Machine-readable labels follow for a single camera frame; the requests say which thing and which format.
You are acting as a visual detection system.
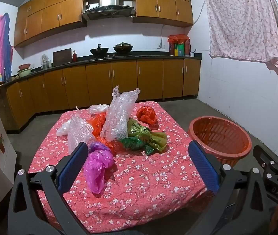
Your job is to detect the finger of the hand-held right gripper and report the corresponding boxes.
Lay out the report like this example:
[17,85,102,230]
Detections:
[253,145,278,177]

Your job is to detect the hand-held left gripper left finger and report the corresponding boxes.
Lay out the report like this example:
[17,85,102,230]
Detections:
[8,141,90,235]

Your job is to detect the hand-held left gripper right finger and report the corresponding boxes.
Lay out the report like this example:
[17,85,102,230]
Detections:
[188,141,276,235]

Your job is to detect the red plastic basket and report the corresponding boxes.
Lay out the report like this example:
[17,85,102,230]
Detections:
[188,116,252,168]

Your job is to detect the olive green plastic bag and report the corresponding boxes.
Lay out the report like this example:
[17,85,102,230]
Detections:
[127,118,168,152]

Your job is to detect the red plastic bag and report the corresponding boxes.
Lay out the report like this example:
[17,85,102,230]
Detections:
[136,106,158,126]

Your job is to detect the purple pink plastic bag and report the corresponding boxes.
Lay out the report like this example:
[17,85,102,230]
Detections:
[83,141,115,194]

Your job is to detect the clear plastic bag left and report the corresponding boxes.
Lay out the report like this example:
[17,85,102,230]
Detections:
[67,116,96,155]

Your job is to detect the clear plastic bag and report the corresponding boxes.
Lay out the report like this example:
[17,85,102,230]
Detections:
[88,104,110,115]
[67,116,96,155]

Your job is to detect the white translucent plastic bag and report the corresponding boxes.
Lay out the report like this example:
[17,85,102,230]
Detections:
[56,120,73,137]

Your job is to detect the orange plastic bag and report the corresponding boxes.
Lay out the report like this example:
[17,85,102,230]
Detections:
[90,113,116,156]

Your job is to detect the red floral tablecloth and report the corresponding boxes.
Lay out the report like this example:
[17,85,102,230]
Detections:
[29,101,215,233]

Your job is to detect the dark green plastic bag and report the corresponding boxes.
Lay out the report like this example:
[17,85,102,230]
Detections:
[119,137,154,155]

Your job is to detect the large bubble wrap sheet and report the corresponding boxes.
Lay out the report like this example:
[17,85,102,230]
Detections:
[101,86,141,142]

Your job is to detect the wooden lower cabinets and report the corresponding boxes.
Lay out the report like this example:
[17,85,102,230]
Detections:
[5,58,201,130]

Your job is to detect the wooden cabinets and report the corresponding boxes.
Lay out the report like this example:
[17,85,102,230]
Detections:
[5,58,201,130]
[14,0,194,47]

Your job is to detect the glass jar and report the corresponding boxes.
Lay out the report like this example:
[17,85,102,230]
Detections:
[41,54,50,69]

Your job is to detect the dark cutting board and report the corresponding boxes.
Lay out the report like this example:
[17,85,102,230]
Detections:
[53,48,72,66]

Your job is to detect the black kitchen countertop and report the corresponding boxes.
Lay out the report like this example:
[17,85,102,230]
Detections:
[0,51,202,92]

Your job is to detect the black wok with lid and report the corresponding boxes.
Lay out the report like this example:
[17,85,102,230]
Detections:
[113,42,133,55]

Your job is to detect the red bag bundle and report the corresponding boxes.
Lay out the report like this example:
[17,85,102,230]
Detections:
[168,34,191,56]

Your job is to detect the hanging pink floral cloth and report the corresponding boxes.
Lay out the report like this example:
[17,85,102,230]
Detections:
[202,0,278,82]

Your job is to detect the wooden upper cabinets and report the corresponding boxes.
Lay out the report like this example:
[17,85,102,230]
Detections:
[14,0,194,47]

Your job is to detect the steel range hood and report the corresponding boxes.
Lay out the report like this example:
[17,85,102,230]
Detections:
[81,0,136,21]

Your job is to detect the white power cable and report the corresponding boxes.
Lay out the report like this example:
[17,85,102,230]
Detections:
[161,24,167,46]

